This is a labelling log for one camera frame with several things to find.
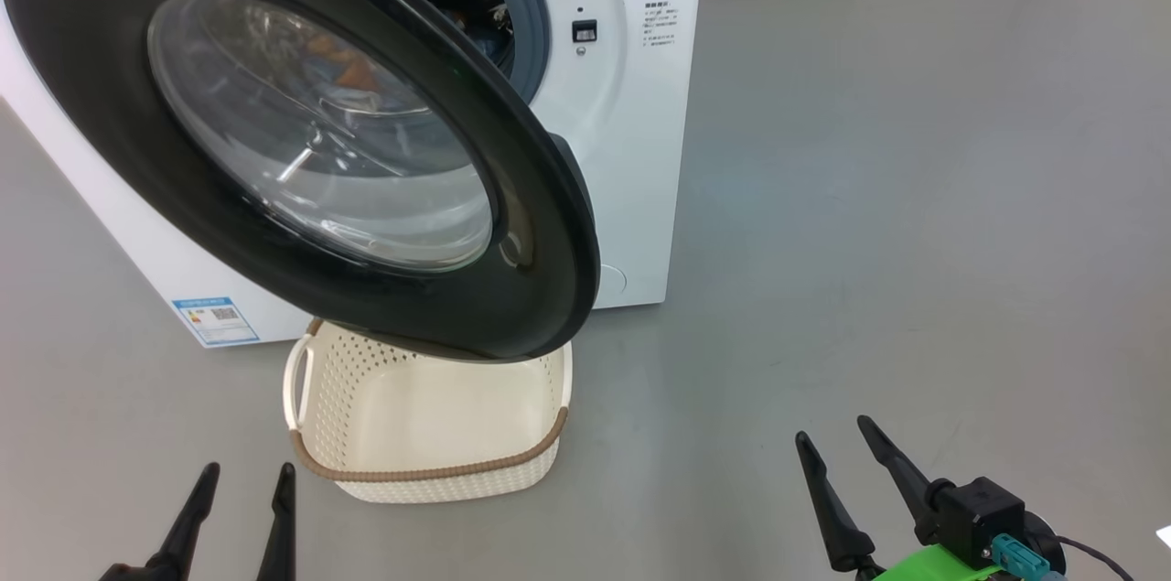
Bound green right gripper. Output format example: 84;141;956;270
795;414;1003;581

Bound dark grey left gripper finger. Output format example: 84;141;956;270
99;462;220;581
256;462;296;581

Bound black round glass washer door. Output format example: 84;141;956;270
0;0;602;362

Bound white washing machine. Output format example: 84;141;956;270
0;0;708;349

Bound cream perforated laundry basket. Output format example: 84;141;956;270
283;317;574;505

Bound blue energy label sticker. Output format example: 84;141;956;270
172;296;262;347

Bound printed warning text sticker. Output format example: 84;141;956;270
642;1;680;48

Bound teal right camera connector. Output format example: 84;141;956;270
991;533;1053;581

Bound black right camera cable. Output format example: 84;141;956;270
1057;535;1135;581

